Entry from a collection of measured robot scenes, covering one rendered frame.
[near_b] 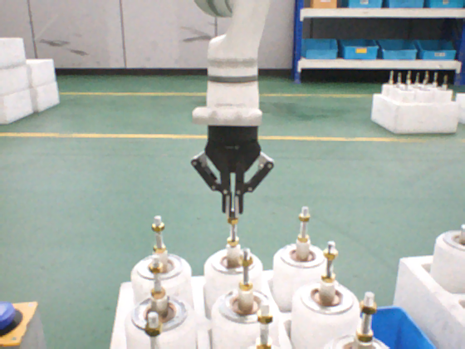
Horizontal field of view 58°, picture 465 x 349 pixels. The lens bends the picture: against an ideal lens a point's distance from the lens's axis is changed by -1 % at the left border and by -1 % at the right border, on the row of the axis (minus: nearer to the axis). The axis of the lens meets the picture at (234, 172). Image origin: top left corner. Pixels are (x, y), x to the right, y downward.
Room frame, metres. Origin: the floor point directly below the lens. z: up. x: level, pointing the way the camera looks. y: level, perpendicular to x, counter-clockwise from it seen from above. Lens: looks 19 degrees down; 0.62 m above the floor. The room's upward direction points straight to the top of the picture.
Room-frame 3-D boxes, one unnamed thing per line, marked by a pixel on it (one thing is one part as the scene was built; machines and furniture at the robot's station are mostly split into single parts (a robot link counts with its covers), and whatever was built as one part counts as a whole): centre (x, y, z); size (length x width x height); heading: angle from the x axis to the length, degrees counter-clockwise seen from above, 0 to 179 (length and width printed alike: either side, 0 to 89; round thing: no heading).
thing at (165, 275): (0.59, 0.12, 0.25); 0.08 x 0.08 x 0.01
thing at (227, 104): (0.59, 0.01, 0.53); 0.11 x 0.09 x 0.06; 173
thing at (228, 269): (0.61, 0.00, 0.25); 0.08 x 0.08 x 0.01
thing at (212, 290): (0.61, 0.00, 0.16); 0.10 x 0.10 x 0.18
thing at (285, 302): (0.63, -0.11, 0.16); 0.10 x 0.10 x 0.18
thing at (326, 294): (0.51, -0.13, 0.26); 0.02 x 0.02 x 0.03
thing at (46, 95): (3.36, 1.68, 0.09); 0.39 x 0.39 x 0.18; 0
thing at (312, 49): (5.08, -0.97, 0.36); 0.50 x 0.38 x 0.21; 177
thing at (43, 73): (3.36, 1.69, 0.27); 0.39 x 0.39 x 0.18; 88
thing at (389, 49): (5.02, -1.83, 0.36); 0.50 x 0.38 x 0.21; 178
